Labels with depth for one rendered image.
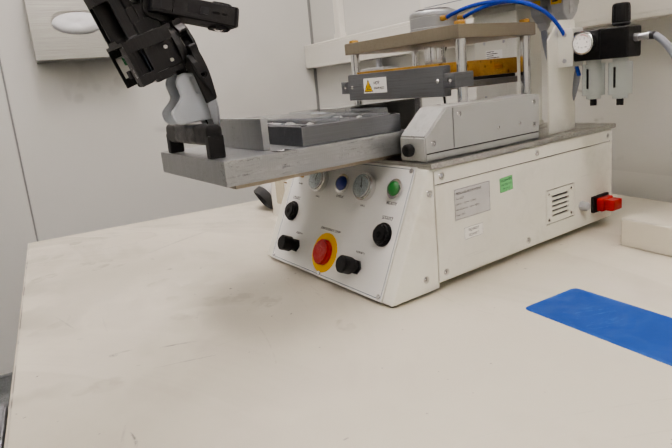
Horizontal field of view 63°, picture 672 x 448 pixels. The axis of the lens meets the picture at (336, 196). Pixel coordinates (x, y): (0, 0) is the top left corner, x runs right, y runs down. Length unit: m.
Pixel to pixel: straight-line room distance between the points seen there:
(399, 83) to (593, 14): 0.55
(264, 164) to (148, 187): 1.67
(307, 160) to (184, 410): 0.31
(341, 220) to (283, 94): 1.64
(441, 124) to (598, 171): 0.40
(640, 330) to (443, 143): 0.32
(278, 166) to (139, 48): 0.21
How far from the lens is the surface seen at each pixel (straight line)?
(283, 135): 0.73
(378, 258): 0.76
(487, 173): 0.82
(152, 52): 0.69
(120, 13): 0.70
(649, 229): 0.96
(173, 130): 0.76
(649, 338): 0.69
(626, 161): 1.35
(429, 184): 0.73
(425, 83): 0.85
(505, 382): 0.58
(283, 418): 0.54
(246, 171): 0.64
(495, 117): 0.84
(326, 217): 0.87
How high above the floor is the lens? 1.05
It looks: 12 degrees down
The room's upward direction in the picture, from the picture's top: 5 degrees counter-clockwise
